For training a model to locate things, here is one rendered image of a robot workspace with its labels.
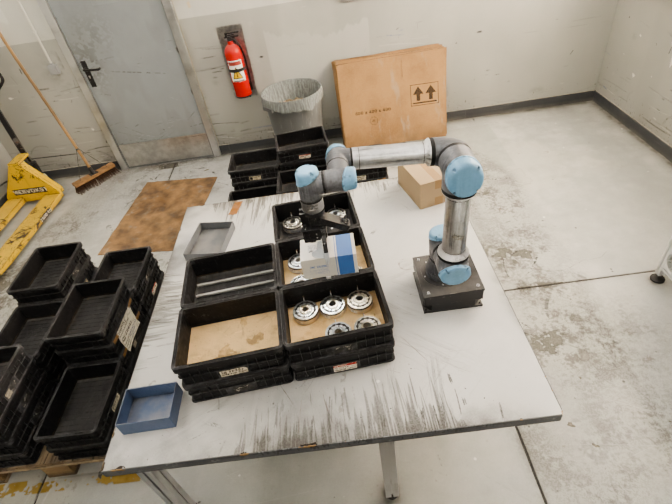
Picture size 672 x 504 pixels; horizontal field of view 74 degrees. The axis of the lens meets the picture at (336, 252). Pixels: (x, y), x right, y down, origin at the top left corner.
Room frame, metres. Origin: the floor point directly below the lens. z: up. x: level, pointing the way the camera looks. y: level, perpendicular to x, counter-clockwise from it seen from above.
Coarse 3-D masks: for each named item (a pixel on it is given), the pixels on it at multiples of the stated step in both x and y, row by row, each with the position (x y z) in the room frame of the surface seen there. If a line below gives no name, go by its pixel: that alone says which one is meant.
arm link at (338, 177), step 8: (336, 160) 1.30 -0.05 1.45; (344, 160) 1.31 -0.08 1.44; (328, 168) 1.28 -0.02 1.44; (336, 168) 1.25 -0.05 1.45; (344, 168) 1.24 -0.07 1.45; (352, 168) 1.23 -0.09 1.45; (328, 176) 1.22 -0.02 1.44; (336, 176) 1.22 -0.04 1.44; (344, 176) 1.21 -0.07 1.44; (352, 176) 1.21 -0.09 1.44; (328, 184) 1.20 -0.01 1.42; (336, 184) 1.20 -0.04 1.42; (344, 184) 1.20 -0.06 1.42; (352, 184) 1.20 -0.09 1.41; (328, 192) 1.21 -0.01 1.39
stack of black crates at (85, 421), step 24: (72, 384) 1.49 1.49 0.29; (96, 384) 1.48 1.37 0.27; (120, 384) 1.44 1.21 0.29; (48, 408) 1.30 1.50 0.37; (72, 408) 1.35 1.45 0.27; (96, 408) 1.33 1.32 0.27; (48, 432) 1.21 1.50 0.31; (72, 432) 1.22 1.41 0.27; (96, 432) 1.14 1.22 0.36; (72, 456) 1.15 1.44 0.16
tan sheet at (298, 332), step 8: (376, 296) 1.25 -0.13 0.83; (376, 304) 1.21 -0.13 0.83; (288, 312) 1.24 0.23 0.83; (320, 312) 1.21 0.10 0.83; (352, 312) 1.19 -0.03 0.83; (368, 312) 1.17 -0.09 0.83; (376, 312) 1.17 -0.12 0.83; (320, 320) 1.17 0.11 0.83; (328, 320) 1.17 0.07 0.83; (336, 320) 1.16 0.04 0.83; (344, 320) 1.15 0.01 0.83; (352, 320) 1.15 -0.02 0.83; (296, 328) 1.15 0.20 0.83; (304, 328) 1.15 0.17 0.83; (312, 328) 1.14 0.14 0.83; (320, 328) 1.13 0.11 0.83; (352, 328) 1.11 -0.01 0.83; (296, 336) 1.11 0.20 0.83; (304, 336) 1.11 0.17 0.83; (312, 336) 1.10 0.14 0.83; (320, 336) 1.09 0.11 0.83
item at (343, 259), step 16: (320, 240) 1.28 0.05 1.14; (336, 240) 1.27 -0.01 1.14; (352, 240) 1.25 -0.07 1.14; (304, 256) 1.21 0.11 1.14; (336, 256) 1.18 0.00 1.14; (352, 256) 1.18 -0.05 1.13; (304, 272) 1.19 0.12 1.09; (320, 272) 1.18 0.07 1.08; (336, 272) 1.18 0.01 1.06; (352, 272) 1.18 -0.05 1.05
